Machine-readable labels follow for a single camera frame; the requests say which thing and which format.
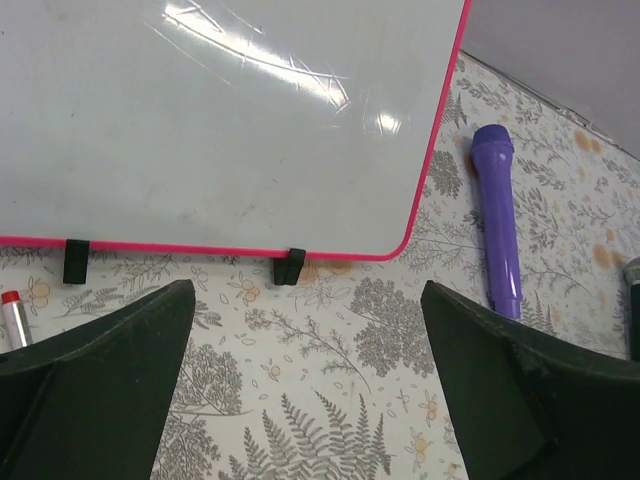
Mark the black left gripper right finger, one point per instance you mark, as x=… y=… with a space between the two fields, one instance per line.
x=527 y=405

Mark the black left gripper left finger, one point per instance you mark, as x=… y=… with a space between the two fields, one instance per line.
x=92 y=402

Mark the pink framed whiteboard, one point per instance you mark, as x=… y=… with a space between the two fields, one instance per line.
x=224 y=127

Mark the black microphone with grey head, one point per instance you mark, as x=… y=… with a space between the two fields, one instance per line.
x=631 y=273

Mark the red capped whiteboard marker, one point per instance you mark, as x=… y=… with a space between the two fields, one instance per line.
x=16 y=320

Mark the floral patterned table mat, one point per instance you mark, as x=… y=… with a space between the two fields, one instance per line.
x=334 y=377

